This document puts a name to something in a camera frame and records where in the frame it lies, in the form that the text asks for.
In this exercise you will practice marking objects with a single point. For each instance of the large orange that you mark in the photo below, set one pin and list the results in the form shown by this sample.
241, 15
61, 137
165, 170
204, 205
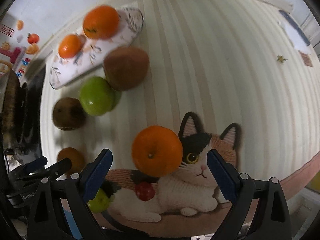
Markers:
101, 23

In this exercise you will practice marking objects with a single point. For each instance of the floral oval ceramic plate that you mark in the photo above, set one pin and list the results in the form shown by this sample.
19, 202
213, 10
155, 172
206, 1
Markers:
62, 72

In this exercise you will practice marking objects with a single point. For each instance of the wok with steel handle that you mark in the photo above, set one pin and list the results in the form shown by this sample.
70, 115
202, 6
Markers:
13, 111

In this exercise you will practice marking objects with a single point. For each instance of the brown green round fruit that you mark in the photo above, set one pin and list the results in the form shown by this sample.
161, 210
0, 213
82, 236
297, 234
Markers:
68, 114

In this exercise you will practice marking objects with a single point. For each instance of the small brown card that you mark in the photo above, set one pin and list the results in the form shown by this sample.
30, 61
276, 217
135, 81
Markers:
306, 59

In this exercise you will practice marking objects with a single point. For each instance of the brown orange round fruit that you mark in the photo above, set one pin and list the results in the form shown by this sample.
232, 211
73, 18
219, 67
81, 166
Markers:
77, 159

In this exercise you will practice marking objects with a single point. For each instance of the blue smartphone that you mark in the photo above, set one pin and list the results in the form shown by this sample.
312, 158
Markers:
295, 26

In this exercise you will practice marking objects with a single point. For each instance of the red cherry tomato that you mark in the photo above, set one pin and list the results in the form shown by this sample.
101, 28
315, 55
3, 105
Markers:
144, 191

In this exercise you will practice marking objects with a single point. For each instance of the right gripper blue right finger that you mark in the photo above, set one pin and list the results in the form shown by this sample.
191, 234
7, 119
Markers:
225, 175

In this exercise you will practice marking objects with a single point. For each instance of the black induction cooktop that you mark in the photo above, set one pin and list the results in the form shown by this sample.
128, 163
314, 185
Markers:
31, 146

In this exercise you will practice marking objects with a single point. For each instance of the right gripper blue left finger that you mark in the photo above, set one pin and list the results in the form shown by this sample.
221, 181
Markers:
94, 174

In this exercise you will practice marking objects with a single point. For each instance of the small green stem scrap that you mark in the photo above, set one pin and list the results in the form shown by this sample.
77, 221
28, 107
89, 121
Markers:
281, 59

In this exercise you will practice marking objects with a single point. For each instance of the small orange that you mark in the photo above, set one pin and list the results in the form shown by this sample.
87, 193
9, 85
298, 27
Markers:
156, 151
70, 46

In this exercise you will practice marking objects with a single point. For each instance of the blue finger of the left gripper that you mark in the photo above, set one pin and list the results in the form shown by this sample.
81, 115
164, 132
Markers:
57, 169
25, 169

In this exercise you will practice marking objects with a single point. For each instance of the green apple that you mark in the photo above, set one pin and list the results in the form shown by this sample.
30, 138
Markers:
100, 202
97, 97

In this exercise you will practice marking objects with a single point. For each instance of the dark red round fruit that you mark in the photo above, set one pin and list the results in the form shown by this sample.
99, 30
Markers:
126, 67

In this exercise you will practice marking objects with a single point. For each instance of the white paper sheet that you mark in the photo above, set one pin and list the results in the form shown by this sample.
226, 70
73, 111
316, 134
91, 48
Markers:
296, 40

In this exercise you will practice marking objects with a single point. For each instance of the colourful wall sticker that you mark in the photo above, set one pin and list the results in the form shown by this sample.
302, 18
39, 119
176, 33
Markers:
19, 45

